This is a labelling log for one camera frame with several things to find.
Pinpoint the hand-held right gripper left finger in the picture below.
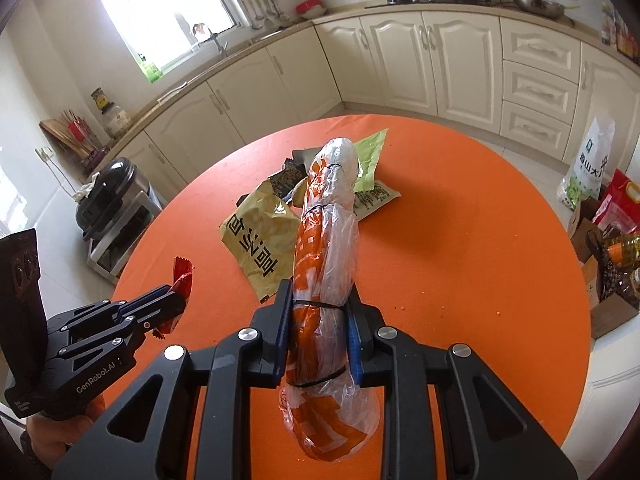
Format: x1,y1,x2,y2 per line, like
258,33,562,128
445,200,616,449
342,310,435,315
50,279,294,480

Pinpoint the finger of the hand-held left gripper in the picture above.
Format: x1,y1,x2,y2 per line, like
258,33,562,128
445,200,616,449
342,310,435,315
59,304,190,361
65,284,187,333

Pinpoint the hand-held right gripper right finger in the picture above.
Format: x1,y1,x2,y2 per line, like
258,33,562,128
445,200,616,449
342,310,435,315
345,282,576,480

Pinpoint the red snack wrapper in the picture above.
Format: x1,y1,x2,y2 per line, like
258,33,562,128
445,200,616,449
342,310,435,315
154,256,194,341

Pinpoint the yellow wrapper with black print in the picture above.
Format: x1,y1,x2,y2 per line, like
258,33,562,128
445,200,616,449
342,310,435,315
219,179,302,305

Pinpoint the orange and white plastic bag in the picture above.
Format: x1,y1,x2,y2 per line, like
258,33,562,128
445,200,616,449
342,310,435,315
279,136,382,463

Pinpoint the dark snack wrapper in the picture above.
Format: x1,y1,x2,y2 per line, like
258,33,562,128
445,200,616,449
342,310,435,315
269,160,308,201

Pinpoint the green snack wrapper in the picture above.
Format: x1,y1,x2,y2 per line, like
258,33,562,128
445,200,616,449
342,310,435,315
351,128,390,193

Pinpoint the person's left hand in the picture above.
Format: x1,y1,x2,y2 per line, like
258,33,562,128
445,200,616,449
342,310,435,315
22,399,104,468

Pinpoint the black countertop grill appliance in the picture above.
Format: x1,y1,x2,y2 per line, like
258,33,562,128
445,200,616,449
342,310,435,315
75,157,151,241

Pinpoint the orange round table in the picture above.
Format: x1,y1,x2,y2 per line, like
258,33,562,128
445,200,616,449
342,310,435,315
102,114,592,480

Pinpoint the beige printed wrapper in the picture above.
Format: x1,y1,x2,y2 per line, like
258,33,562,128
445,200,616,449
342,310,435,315
352,180,402,222

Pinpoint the chopstick holder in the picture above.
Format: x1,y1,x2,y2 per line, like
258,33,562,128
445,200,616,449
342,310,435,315
60,107,108,171

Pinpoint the large pale jar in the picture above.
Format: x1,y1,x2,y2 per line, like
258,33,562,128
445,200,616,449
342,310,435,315
102,105,132,138

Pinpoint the grey packet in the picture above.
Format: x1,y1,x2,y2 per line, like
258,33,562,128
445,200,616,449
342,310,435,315
291,146,321,171

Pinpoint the wooden cutting board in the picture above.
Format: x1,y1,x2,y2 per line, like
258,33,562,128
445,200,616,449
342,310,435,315
40,117,76,148

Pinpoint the cardboard box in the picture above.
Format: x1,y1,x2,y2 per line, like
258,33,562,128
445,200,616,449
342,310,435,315
567,200,640,338

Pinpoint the black patterned bag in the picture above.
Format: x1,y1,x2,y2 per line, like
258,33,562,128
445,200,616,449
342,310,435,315
585,230,621,306

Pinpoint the steel faucet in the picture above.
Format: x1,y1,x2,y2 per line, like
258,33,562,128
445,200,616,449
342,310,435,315
192,22,228,58

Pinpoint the cooking oil bottle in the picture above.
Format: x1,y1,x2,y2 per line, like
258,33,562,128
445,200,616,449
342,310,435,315
602,232,640,271

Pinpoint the cream drawer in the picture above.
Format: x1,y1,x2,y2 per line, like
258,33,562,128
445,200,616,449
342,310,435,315
500,101,572,148
501,60,580,113
500,17,583,72

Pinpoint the window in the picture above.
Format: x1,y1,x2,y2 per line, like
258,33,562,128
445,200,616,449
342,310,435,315
95,0,236,68

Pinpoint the white rice bag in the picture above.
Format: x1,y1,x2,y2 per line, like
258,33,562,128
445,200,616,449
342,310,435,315
557,115,616,211

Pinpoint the cream stove base cabinet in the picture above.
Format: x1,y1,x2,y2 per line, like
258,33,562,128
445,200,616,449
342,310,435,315
315,10,503,121

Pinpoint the red rice bag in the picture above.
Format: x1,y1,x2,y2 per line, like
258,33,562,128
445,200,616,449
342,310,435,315
592,169,640,233

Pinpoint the narrow cream base cabinet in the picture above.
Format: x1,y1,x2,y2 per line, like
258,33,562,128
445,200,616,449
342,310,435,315
562,42,640,171

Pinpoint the steel wok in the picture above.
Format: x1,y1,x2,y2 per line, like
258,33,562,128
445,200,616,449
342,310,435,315
510,0,581,20

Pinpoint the cluster of condiment bottles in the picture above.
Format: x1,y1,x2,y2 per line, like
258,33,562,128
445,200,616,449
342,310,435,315
600,2,640,61

